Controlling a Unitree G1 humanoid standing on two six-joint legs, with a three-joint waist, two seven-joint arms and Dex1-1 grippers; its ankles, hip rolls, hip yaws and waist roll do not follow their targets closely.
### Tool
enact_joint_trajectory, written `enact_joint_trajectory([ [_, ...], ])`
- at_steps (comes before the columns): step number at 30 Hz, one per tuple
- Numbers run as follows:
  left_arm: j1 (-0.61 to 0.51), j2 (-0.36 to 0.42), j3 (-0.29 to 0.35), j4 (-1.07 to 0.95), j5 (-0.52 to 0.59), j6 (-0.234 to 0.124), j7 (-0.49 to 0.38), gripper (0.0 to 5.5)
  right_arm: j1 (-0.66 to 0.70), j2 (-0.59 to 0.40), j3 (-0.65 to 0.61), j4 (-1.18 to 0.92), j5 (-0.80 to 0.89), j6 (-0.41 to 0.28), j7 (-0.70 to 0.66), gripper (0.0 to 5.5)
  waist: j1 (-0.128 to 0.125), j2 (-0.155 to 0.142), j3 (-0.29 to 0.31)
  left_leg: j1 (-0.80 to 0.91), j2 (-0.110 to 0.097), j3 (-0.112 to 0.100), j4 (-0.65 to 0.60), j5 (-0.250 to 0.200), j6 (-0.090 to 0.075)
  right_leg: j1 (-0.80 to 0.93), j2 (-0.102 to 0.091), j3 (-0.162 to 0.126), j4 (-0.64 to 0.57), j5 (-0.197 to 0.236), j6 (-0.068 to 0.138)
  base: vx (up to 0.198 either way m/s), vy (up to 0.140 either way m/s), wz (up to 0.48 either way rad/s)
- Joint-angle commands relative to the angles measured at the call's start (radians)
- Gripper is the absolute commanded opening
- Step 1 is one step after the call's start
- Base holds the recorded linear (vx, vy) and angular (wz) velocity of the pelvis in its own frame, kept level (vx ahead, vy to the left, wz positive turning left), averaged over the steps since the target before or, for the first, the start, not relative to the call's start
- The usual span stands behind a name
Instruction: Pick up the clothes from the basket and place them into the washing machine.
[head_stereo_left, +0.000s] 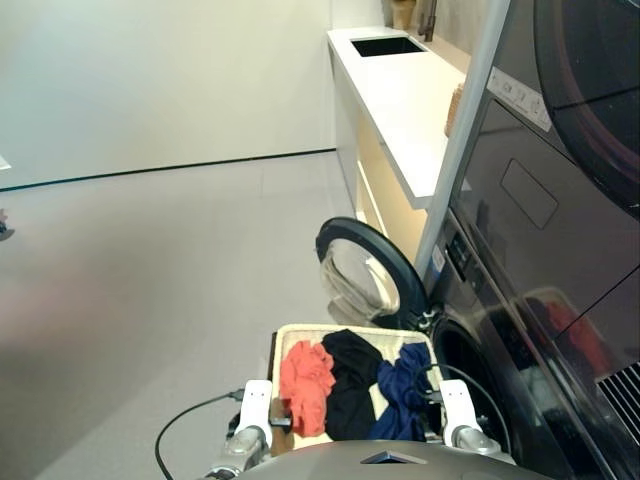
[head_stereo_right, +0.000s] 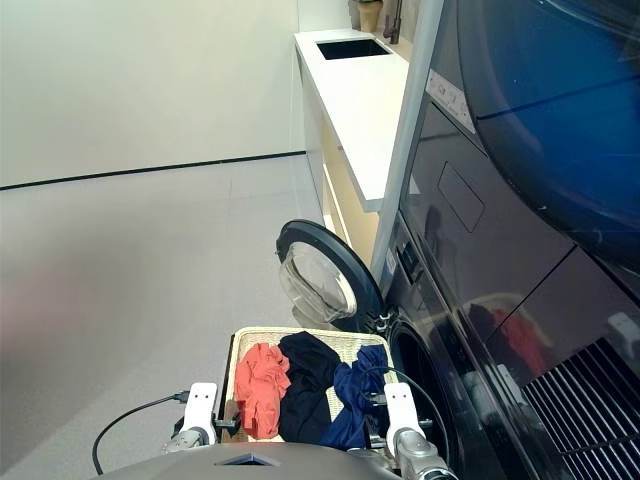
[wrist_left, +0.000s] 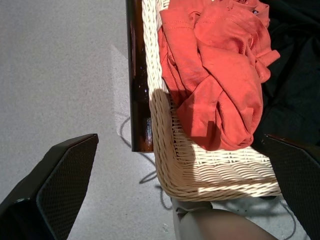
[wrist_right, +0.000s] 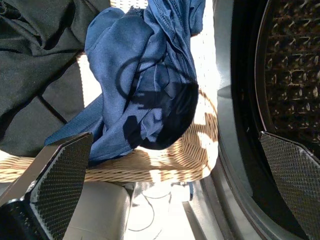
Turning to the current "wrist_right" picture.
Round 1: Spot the black garment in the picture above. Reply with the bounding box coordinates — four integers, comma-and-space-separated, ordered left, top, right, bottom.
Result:
0, 0, 112, 158

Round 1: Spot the grey washing machine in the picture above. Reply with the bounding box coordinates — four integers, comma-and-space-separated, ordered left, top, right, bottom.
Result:
184, 0, 320, 240

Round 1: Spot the pale woven basket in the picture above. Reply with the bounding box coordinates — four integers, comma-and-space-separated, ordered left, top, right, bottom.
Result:
0, 0, 222, 184

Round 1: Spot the small white blue object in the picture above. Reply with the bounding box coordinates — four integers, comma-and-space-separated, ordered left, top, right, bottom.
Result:
171, 181, 195, 202

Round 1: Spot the blue garment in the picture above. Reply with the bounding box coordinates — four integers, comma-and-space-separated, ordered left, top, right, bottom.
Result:
44, 0, 206, 167

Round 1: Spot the thin floor cable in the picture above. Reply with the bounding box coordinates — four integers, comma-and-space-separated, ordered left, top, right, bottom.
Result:
127, 192, 173, 232

